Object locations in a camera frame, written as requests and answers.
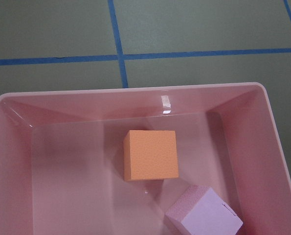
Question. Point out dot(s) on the orange foam block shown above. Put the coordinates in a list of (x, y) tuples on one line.
[(150, 155)]

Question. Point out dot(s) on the light pink foam block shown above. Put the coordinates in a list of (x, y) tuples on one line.
[(200, 211)]

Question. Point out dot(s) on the pink plastic bin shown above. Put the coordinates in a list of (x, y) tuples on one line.
[(62, 169)]

